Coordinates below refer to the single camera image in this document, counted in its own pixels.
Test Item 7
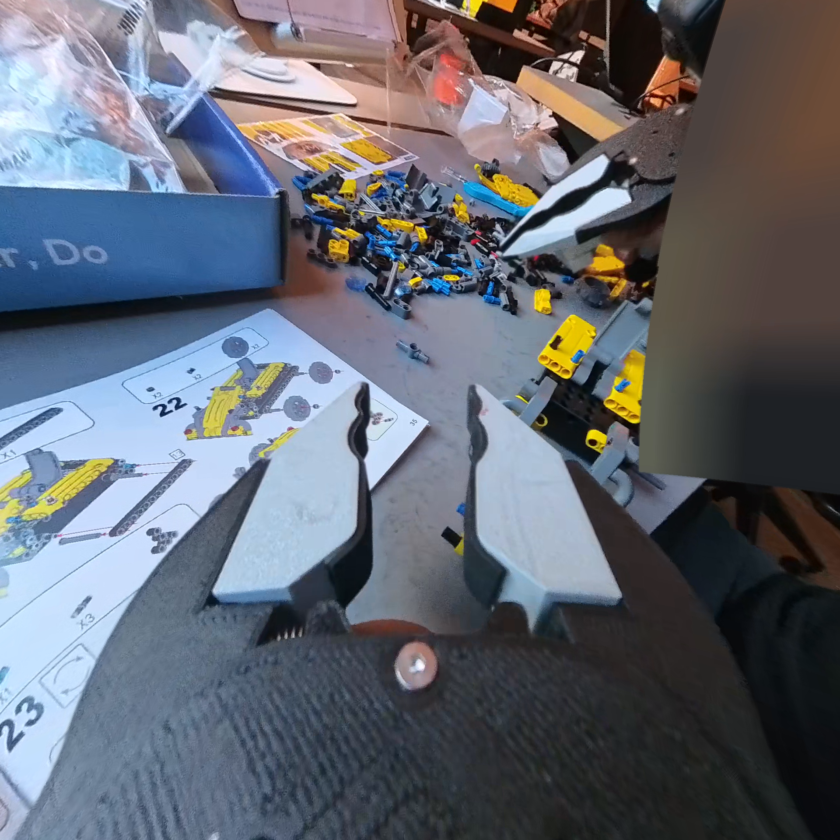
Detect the yellow black building-block vehicle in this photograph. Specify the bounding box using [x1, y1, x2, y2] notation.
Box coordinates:
[443, 315, 667, 559]

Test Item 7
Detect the clear plastic bag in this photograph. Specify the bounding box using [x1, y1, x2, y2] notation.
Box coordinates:
[0, 0, 253, 194]
[387, 20, 572, 181]

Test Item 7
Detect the yellow sticker sheet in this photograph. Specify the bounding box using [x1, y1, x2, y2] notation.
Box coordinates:
[238, 113, 420, 175]

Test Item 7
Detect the white instruction booklet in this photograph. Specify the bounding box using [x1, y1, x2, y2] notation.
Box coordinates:
[0, 308, 431, 808]

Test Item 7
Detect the tan wooden table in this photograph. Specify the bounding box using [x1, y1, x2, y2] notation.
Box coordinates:
[517, 66, 641, 142]

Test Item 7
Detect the white stand base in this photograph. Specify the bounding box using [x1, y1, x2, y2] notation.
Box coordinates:
[157, 29, 358, 106]

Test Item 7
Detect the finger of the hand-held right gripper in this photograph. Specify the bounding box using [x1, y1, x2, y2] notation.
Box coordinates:
[495, 187, 634, 260]
[521, 155, 619, 223]

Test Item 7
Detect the pile of building-block parts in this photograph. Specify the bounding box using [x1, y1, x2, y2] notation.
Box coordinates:
[290, 161, 657, 320]

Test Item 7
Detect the person's dark clothing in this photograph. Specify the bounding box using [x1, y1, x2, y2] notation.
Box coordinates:
[650, 486, 840, 840]

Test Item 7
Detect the blue cardboard box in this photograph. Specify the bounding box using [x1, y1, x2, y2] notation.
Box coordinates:
[0, 92, 291, 312]

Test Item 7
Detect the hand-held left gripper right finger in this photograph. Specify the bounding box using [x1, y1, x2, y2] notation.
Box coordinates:
[462, 385, 624, 635]

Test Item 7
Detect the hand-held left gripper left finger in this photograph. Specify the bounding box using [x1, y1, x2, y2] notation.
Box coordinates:
[211, 382, 375, 608]

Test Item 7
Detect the printed instruction sheet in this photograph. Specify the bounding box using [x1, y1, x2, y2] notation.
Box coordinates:
[233, 0, 404, 43]

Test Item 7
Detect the blue brick separator tool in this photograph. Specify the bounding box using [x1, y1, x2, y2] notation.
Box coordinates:
[462, 178, 536, 217]

